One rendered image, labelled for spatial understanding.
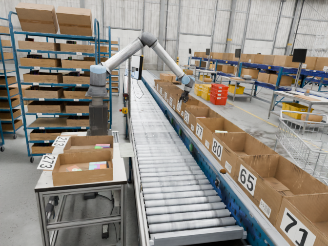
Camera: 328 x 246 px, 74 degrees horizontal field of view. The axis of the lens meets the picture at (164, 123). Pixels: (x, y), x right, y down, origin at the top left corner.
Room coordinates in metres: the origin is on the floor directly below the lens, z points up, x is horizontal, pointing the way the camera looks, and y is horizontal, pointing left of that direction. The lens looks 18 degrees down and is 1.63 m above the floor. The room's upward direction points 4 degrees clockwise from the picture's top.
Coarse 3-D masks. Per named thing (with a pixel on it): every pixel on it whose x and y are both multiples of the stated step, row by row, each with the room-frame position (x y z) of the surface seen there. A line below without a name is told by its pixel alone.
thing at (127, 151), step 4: (124, 144) 1.92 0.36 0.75; (128, 144) 1.93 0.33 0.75; (124, 148) 1.84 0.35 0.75; (128, 148) 1.84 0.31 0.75; (124, 152) 1.76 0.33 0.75; (128, 152) 1.76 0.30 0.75; (132, 152) 1.77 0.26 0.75; (124, 156) 1.68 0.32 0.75; (128, 156) 1.69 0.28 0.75; (132, 156) 1.69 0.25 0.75
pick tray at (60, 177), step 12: (60, 156) 1.47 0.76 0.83; (72, 156) 1.50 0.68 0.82; (84, 156) 1.53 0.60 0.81; (96, 156) 1.55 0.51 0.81; (108, 156) 1.58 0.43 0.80; (60, 168) 1.41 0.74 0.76; (84, 168) 1.43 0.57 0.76; (108, 168) 1.31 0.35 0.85; (60, 180) 1.22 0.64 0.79; (72, 180) 1.24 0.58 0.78; (84, 180) 1.26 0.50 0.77; (96, 180) 1.29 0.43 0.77; (108, 180) 1.31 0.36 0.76
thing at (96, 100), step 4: (88, 96) 2.01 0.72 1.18; (92, 96) 2.02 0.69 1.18; (96, 96) 2.03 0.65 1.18; (100, 96) 2.05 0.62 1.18; (104, 96) 2.07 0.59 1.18; (108, 96) 2.10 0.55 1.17; (92, 100) 2.10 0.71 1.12; (96, 100) 2.09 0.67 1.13; (100, 100) 2.10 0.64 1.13; (92, 104) 2.10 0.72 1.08; (96, 104) 2.09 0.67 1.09; (100, 104) 2.10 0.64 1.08
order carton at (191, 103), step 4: (188, 100) 2.78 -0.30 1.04; (192, 100) 2.79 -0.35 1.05; (196, 100) 2.80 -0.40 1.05; (184, 104) 2.42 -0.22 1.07; (188, 104) 2.78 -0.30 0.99; (192, 104) 2.79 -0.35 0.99; (196, 104) 2.80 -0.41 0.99; (200, 104) 2.73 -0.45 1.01; (204, 104) 2.61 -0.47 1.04; (176, 108) 2.71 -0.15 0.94; (180, 112) 2.52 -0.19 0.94
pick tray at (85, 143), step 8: (72, 136) 1.82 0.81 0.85; (80, 136) 1.83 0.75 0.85; (88, 136) 1.85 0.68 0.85; (96, 136) 1.86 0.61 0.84; (104, 136) 1.88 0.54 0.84; (112, 136) 1.90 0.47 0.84; (72, 144) 1.81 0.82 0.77; (80, 144) 1.83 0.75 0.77; (88, 144) 1.85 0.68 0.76; (112, 144) 1.89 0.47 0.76; (64, 152) 1.55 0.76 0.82; (72, 152) 1.56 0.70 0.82; (112, 152) 1.63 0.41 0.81
